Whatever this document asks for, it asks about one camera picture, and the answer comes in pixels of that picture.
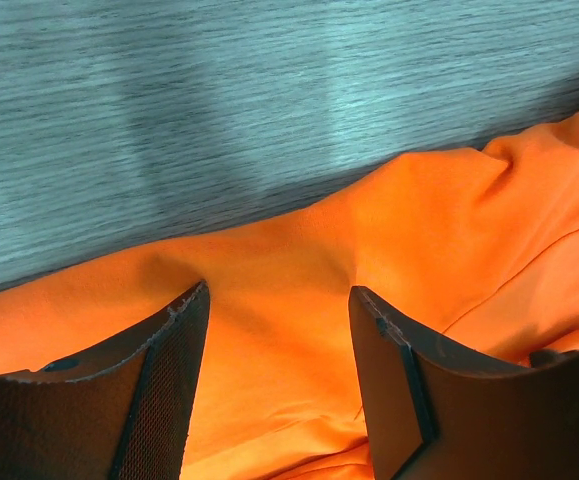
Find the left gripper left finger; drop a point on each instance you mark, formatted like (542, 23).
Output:
(119, 409)

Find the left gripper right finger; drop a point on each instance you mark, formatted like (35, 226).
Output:
(437, 409)

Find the orange t shirt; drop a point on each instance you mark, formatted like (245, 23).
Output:
(481, 246)

